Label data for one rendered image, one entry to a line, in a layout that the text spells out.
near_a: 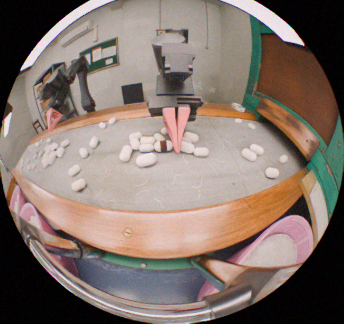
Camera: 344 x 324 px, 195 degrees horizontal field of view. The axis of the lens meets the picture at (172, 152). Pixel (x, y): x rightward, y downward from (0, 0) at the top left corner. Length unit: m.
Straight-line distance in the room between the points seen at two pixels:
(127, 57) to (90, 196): 2.28
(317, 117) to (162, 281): 0.56
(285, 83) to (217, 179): 0.47
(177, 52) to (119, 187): 0.21
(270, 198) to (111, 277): 0.30
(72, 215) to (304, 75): 0.67
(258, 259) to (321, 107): 0.43
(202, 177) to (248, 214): 0.09
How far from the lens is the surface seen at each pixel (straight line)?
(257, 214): 0.16
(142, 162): 0.17
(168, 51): 0.15
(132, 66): 2.28
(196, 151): 0.19
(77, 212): 0.17
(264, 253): 0.22
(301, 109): 0.47
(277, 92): 0.53
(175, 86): 0.19
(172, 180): 0.16
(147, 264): 0.18
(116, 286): 0.26
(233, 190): 0.18
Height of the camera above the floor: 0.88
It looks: 44 degrees down
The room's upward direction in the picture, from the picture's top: straight up
